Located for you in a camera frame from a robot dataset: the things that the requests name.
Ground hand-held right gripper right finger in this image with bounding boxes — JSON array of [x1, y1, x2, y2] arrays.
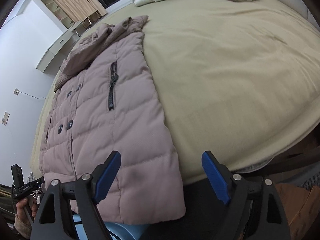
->
[[201, 151, 292, 240]]

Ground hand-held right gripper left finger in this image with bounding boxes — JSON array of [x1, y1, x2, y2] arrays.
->
[[30, 151, 122, 240]]

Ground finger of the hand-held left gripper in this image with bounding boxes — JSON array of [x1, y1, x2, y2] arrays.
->
[[31, 176, 46, 189]]

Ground mauve hooded puffer coat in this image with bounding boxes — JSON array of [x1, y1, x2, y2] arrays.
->
[[39, 15, 187, 225]]

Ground person's left forearm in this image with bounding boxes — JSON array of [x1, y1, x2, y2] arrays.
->
[[13, 212, 33, 240]]

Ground person's left hand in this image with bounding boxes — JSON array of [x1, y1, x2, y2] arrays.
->
[[15, 197, 39, 227]]

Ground light blue plastic stool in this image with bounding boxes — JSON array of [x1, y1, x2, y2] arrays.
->
[[72, 214, 151, 240]]

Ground person's brown clothing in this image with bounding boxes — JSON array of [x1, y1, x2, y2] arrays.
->
[[274, 182, 320, 240]]

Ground bed with olive sheet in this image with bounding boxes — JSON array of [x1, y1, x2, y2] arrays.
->
[[29, 0, 320, 188]]

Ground white desk with drawer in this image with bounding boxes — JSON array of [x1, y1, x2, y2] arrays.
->
[[35, 21, 83, 74]]

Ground chair with metal legs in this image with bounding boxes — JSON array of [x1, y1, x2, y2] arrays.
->
[[72, 15, 101, 37]]

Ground wide beige curtain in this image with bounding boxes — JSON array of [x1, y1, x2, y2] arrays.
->
[[50, 0, 108, 23]]

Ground beige padded headboard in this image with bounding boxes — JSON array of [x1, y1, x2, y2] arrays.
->
[[257, 0, 320, 33]]

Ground thin power cable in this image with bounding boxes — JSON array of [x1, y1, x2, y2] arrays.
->
[[19, 91, 47, 100]]

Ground wide wall shelf unit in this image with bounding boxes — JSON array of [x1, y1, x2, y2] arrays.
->
[[37, 0, 76, 29]]

